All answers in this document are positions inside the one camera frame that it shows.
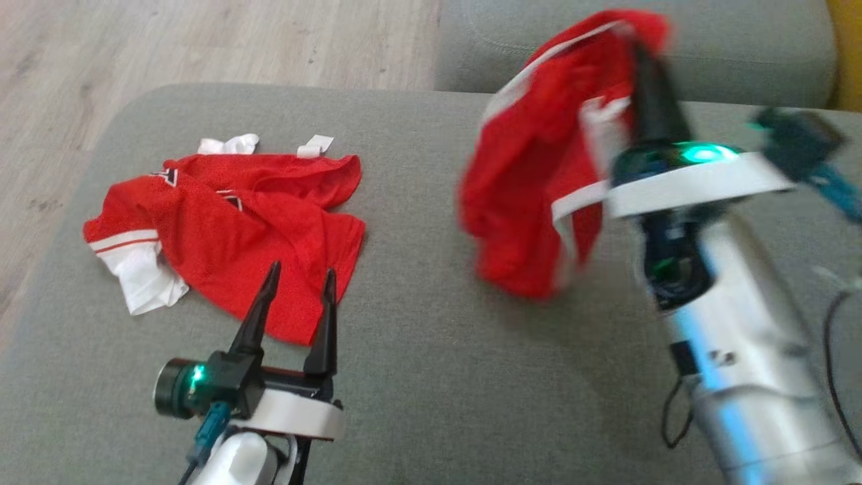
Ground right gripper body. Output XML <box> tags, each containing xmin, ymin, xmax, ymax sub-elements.
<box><xmin>603</xmin><ymin>138</ymin><xmax>797</xmax><ymax>220</ymax></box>

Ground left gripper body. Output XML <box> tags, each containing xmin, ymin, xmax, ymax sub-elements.
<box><xmin>154</xmin><ymin>358</ymin><xmax>345</xmax><ymax>443</ymax></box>

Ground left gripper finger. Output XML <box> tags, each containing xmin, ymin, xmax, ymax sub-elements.
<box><xmin>228</xmin><ymin>261</ymin><xmax>282</xmax><ymax>358</ymax></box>
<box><xmin>303</xmin><ymin>268</ymin><xmax>339</xmax><ymax>379</ymax></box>

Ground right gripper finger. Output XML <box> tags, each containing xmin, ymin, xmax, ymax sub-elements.
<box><xmin>628</xmin><ymin>39</ymin><xmax>692</xmax><ymax>146</ymax></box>

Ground red basketball jersey white sleeves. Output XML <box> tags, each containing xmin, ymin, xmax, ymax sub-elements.
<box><xmin>82</xmin><ymin>133</ymin><xmax>368</xmax><ymax>348</ymax></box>

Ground red shorts white stripes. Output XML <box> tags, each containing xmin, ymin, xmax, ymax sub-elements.
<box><xmin>458</xmin><ymin>8</ymin><xmax>674</xmax><ymax>300</ymax></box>

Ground grey sofa seat cushion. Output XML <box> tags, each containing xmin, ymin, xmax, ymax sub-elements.
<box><xmin>434</xmin><ymin>0</ymin><xmax>839</xmax><ymax>110</ymax></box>

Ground left camera cable teal plug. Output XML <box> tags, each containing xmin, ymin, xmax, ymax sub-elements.
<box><xmin>176</xmin><ymin>403</ymin><xmax>231</xmax><ymax>485</ymax></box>

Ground camera cable teal plug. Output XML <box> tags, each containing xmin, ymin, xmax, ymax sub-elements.
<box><xmin>808</xmin><ymin>162</ymin><xmax>862</xmax><ymax>226</ymax></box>
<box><xmin>176</xmin><ymin>403</ymin><xmax>231</xmax><ymax>485</ymax></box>

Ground right camera cable teal plug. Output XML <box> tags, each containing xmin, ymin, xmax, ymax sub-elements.
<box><xmin>808</xmin><ymin>162</ymin><xmax>862</xmax><ymax>226</ymax></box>

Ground thin black long cable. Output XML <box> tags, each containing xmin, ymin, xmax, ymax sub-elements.
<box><xmin>823</xmin><ymin>288</ymin><xmax>862</xmax><ymax>462</ymax></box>

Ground thin black looped cable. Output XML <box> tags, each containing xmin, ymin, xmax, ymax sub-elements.
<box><xmin>660</xmin><ymin>374</ymin><xmax>698</xmax><ymax>451</ymax></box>

